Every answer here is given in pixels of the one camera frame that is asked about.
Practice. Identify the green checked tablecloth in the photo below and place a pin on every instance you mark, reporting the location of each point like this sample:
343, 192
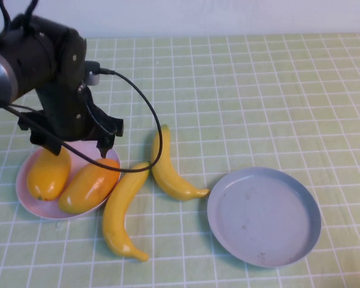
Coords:
258, 105

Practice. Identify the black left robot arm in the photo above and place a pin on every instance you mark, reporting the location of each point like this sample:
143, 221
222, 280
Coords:
36, 60

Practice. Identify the orange-tinted yellow toy mango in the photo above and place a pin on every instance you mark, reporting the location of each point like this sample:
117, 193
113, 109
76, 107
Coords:
87, 189

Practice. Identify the yellow toy banana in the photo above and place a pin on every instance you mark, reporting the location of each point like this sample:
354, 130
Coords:
117, 210
165, 180

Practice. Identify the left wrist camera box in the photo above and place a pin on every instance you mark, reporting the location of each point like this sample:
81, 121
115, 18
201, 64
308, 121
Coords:
93, 78

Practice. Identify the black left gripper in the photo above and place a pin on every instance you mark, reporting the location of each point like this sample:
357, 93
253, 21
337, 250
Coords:
66, 120

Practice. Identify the blue round plate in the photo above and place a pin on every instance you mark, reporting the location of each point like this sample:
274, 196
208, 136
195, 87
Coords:
264, 219

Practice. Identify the plain yellow toy mango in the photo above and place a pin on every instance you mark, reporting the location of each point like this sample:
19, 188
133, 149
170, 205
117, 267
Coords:
48, 177

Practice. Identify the pink round plate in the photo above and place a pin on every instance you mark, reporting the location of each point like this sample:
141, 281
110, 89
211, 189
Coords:
27, 204

